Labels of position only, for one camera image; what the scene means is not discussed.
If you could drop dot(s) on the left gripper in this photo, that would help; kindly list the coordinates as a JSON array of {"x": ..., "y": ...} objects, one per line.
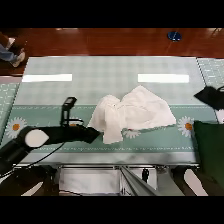
[{"x": 87, "y": 134}]

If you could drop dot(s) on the white shirt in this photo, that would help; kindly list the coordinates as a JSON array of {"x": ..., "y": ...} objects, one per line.
[{"x": 140, "y": 106}]

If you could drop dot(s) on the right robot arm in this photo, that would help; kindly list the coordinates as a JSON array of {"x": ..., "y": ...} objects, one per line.
[{"x": 178, "y": 176}]

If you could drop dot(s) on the round blue floor disc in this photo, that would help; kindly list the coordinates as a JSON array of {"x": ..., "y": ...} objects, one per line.
[{"x": 174, "y": 36}]

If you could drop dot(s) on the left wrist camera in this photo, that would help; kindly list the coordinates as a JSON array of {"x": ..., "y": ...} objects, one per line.
[{"x": 68, "y": 106}]

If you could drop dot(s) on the silver frame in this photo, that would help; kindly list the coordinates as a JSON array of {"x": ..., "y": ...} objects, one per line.
[{"x": 137, "y": 185}]

